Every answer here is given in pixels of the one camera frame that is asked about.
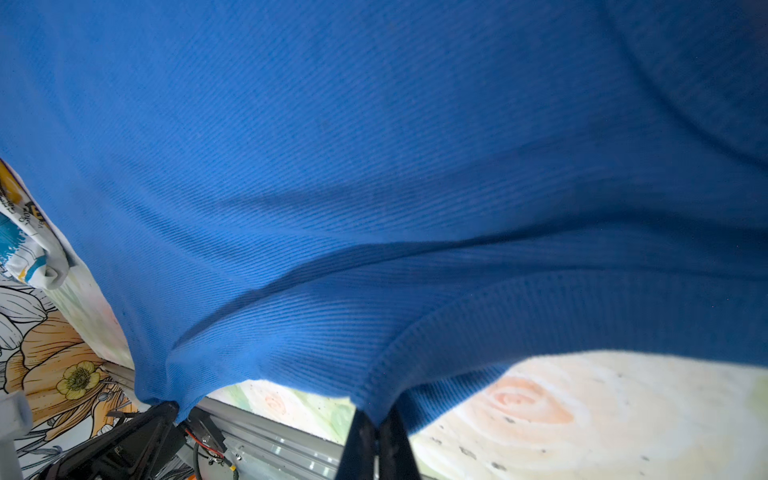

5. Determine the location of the blue cloth garment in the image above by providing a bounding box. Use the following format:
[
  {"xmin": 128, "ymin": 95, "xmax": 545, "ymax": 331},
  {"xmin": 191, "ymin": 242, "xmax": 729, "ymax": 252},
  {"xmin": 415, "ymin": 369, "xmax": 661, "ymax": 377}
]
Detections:
[{"xmin": 1, "ymin": 1, "xmax": 767, "ymax": 432}]

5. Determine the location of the aluminium mounting rail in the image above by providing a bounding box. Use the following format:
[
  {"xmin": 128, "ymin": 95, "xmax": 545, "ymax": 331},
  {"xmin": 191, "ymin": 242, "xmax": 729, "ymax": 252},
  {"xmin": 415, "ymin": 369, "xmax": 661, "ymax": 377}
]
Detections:
[{"xmin": 101, "ymin": 362, "xmax": 433, "ymax": 480}]

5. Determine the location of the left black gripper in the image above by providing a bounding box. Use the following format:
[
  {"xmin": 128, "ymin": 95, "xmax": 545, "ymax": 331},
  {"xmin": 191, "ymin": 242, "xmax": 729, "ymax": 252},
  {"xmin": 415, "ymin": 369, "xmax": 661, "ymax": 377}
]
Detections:
[{"xmin": 38, "ymin": 402, "xmax": 185, "ymax": 480}]

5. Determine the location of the white teal yellow printed garment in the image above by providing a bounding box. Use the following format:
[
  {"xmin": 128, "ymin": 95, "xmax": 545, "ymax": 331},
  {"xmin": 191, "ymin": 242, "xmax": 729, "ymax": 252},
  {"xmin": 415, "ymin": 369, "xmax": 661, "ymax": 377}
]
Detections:
[{"xmin": 1, "ymin": 161, "xmax": 70, "ymax": 290}]

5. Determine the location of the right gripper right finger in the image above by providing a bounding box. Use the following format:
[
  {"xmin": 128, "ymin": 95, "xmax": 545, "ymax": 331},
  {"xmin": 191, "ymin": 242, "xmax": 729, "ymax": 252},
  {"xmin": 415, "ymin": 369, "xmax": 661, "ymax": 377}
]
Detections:
[{"xmin": 378, "ymin": 407, "xmax": 422, "ymax": 480}]

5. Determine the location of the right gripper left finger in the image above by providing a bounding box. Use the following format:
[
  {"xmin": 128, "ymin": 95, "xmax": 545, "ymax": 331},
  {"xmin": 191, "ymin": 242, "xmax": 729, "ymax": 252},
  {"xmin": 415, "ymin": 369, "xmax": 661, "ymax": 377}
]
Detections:
[{"xmin": 335, "ymin": 410, "xmax": 378, "ymax": 480}]

